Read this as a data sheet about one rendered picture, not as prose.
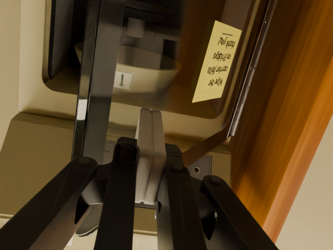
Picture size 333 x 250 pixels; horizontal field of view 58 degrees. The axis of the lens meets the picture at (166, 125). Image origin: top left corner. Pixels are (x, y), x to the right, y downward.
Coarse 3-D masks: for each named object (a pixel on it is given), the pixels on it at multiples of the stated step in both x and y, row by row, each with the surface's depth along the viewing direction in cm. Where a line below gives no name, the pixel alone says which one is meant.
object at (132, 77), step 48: (96, 0) 15; (144, 0) 17; (192, 0) 22; (240, 0) 29; (96, 48) 16; (144, 48) 19; (192, 48) 25; (240, 48) 34; (96, 96) 17; (144, 96) 21; (192, 96) 28; (96, 144) 19; (192, 144) 33
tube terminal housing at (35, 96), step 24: (24, 0) 38; (48, 0) 40; (24, 24) 39; (48, 24) 42; (24, 48) 40; (48, 48) 43; (24, 72) 41; (72, 72) 53; (24, 96) 43; (48, 96) 43; (72, 96) 43; (72, 120) 45; (144, 240) 54
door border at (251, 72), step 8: (88, 0) 15; (272, 0) 38; (272, 8) 39; (264, 24) 38; (264, 32) 40; (264, 40) 40; (256, 48) 39; (256, 56) 41; (248, 72) 40; (80, 80) 17; (248, 80) 42; (240, 96) 42; (240, 104) 43; (240, 112) 44; (232, 120) 43; (232, 128) 44; (72, 152) 18
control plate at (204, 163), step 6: (204, 156) 44; (210, 156) 44; (198, 162) 44; (204, 162) 44; (210, 162) 44; (192, 168) 43; (204, 168) 44; (210, 168) 44; (192, 174) 43; (198, 174) 43; (204, 174) 43; (210, 174) 43; (138, 204) 40; (144, 204) 40; (150, 204) 40; (156, 204) 40
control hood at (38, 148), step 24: (24, 120) 41; (48, 120) 43; (24, 144) 40; (48, 144) 41; (0, 168) 38; (24, 168) 39; (48, 168) 40; (216, 168) 44; (0, 192) 37; (24, 192) 38; (0, 216) 37; (144, 216) 40
